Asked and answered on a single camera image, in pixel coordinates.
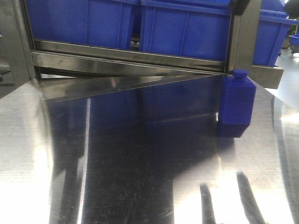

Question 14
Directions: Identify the blue bottle-shaped part right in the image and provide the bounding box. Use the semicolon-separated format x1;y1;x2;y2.
218;69;256;126

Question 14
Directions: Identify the blue bin behind centre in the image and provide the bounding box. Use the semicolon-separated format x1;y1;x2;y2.
139;0;231;61

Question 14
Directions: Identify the blue bin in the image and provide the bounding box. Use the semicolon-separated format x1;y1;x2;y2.
252;0;297;66
26;0;139;49
139;0;231;61

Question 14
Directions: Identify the blue bin behind left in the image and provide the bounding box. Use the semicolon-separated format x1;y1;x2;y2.
26;0;139;49

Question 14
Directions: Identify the blue bin far right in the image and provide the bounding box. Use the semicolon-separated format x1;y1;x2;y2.
252;0;297;66

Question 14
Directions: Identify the stainless steel shelf frame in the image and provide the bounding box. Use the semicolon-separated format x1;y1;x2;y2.
8;0;284;89

